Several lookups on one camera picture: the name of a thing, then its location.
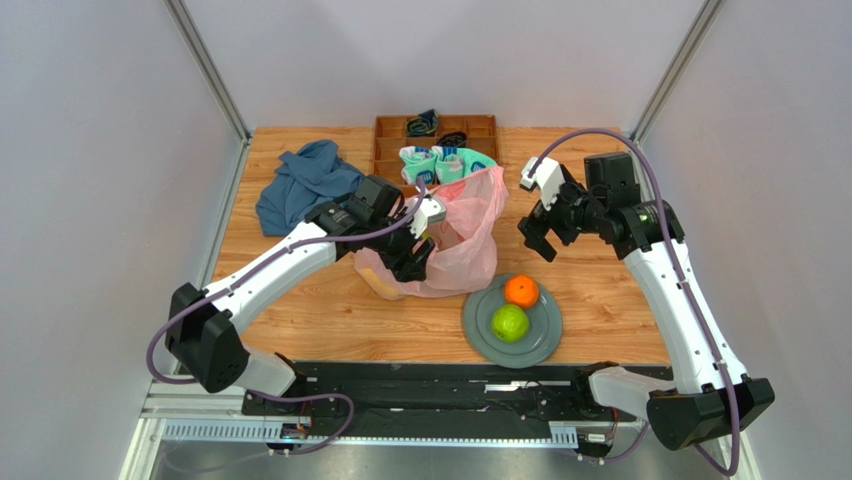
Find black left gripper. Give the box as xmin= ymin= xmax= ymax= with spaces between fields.
xmin=366 ymin=208 xmax=435 ymax=284

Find pink translucent plastic bag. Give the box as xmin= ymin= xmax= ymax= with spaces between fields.
xmin=354 ymin=166 xmax=508 ymax=298

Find orange fake fruit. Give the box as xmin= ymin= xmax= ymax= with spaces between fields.
xmin=503 ymin=274 xmax=540 ymax=309

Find green fake apple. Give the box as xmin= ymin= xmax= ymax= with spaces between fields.
xmin=491 ymin=304 xmax=530 ymax=343

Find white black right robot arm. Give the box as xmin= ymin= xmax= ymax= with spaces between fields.
xmin=518 ymin=152 xmax=775 ymax=451

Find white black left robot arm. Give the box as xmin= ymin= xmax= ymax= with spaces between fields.
xmin=146 ymin=175 xmax=446 ymax=397

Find yellow fake fruit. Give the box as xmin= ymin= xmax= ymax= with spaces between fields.
xmin=357 ymin=268 xmax=404 ymax=300

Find grey round plate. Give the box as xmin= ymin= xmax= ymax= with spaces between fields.
xmin=462 ymin=274 xmax=563 ymax=369

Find teal white sock left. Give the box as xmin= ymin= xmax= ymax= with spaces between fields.
xmin=399 ymin=146 xmax=441 ymax=185

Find teal white sock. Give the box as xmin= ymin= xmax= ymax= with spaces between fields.
xmin=399 ymin=146 xmax=441 ymax=185
xmin=431 ymin=145 xmax=498 ymax=184

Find teal white sock right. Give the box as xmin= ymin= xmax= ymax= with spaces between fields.
xmin=431 ymin=145 xmax=498 ymax=184

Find wooden compartment tray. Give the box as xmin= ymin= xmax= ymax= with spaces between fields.
xmin=364 ymin=113 xmax=502 ymax=198

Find black rolled sock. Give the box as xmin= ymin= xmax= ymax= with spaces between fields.
xmin=436 ymin=131 xmax=468 ymax=148

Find blue crumpled cloth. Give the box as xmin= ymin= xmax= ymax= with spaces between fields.
xmin=255 ymin=139 xmax=365 ymax=237

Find dark rolled sock back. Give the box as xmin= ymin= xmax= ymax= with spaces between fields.
xmin=405 ymin=109 xmax=440 ymax=137

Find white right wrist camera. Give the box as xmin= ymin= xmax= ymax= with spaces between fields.
xmin=519 ymin=157 xmax=566 ymax=211

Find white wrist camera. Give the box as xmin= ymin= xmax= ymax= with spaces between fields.
xmin=519 ymin=157 xmax=566 ymax=211
xmin=409 ymin=195 xmax=447 ymax=238

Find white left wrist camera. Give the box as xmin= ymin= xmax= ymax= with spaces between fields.
xmin=409 ymin=195 xmax=447 ymax=238

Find aluminium frame rail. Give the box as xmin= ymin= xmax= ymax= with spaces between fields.
xmin=119 ymin=372 xmax=763 ymax=480

